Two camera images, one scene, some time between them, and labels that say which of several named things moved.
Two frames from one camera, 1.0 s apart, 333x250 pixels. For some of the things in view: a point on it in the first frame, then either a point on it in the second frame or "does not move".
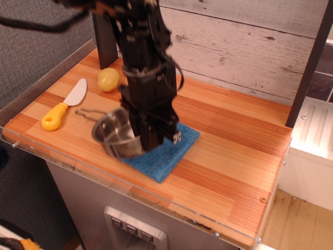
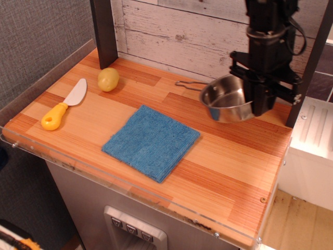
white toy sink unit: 307,173 does not move
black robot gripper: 150,91 -> 268,60
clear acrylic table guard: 162,203 does not move
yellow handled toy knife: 52,121 does not move
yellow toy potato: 108,79 does not move
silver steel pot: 115,131 -> 225,98
